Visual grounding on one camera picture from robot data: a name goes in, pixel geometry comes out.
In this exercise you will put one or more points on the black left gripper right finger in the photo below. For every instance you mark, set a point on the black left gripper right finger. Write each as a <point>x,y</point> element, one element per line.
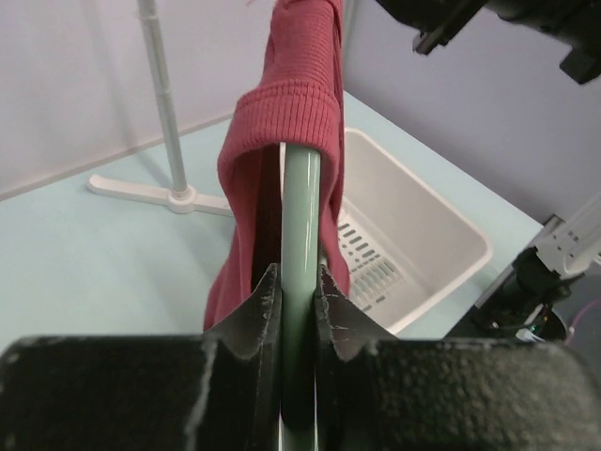
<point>375,391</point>

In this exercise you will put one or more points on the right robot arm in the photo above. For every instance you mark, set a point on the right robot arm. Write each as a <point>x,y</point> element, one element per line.
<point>519,304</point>

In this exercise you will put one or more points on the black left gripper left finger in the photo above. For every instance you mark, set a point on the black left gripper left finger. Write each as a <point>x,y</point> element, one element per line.
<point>219,390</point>

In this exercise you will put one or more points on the metal clothes rack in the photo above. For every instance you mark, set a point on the metal clothes rack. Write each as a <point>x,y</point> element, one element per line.
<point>180,197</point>

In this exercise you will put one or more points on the white plastic basket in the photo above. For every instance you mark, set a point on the white plastic basket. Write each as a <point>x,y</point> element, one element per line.
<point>406,247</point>

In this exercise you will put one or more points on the red tank top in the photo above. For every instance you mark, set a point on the red tank top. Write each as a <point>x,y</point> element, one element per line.
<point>300,101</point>

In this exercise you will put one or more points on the mint green plastic hanger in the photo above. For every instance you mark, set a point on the mint green plastic hanger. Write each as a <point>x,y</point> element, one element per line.
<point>299,264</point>

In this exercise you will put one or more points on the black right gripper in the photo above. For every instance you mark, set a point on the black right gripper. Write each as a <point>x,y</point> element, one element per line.
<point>575,23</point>

